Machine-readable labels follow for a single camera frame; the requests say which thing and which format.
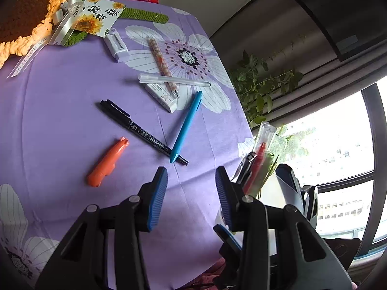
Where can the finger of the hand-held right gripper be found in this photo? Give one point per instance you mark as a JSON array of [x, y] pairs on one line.
[[231, 241], [288, 178]]

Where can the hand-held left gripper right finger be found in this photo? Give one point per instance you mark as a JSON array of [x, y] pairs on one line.
[[226, 199]]

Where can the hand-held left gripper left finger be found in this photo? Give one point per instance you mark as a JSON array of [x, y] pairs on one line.
[[157, 199]]

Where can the translucent plastic cup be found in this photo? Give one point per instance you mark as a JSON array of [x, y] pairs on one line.
[[269, 187]]

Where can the green pen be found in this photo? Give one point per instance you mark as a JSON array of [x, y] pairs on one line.
[[268, 166]]

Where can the clear red pen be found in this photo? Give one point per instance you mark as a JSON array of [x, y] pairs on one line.
[[260, 157]]

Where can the black utility knife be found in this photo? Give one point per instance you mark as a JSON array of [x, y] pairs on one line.
[[246, 166]]

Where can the orange carrot-shaped pen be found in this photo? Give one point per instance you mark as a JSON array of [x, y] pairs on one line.
[[105, 166]]

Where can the black marker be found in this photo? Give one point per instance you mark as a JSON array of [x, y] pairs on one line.
[[145, 136]]

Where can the blue pen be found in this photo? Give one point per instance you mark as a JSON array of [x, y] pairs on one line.
[[187, 123]]

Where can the white eraser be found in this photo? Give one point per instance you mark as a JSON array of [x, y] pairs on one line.
[[161, 98]]

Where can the translucent white pen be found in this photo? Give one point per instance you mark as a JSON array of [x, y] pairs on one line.
[[157, 79]]

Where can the red checkered pen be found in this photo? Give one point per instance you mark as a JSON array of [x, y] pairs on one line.
[[158, 57]]

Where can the green leafy plant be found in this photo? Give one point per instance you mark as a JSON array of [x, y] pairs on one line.
[[257, 84]]

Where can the purple floral tablecloth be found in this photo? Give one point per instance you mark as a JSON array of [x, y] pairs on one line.
[[60, 111]]

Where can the grey pink curtain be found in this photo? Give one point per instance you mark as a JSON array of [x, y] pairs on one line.
[[287, 27]]

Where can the white correction tape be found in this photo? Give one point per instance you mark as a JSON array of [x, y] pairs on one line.
[[116, 48]]

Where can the dark glass cabinet door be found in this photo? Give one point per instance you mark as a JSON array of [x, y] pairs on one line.
[[332, 6]]

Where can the sunflower print card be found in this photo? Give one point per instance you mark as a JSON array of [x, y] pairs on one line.
[[96, 15]]

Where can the crochet sunflower with ribbon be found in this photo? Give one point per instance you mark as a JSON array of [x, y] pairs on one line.
[[68, 18]]

